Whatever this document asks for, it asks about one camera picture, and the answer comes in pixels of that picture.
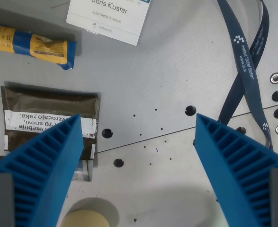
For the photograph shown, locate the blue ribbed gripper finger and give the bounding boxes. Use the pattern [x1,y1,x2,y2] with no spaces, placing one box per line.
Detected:
[0,113,84,227]
[194,113,278,227]

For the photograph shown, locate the blue and yellow snack bag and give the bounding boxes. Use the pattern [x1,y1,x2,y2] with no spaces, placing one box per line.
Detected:
[0,22,78,70]

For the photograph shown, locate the brown tobacco pouch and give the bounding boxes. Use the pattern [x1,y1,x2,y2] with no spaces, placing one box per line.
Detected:
[0,81,102,182]

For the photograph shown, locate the cream round cylinder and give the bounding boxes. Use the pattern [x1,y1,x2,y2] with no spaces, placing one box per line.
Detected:
[62,208,110,227]

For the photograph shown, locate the white name badge card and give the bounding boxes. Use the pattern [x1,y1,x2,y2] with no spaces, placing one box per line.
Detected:
[66,0,152,46]

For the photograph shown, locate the dark blue printed lanyard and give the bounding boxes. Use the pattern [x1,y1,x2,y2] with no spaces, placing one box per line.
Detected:
[216,0,274,151]

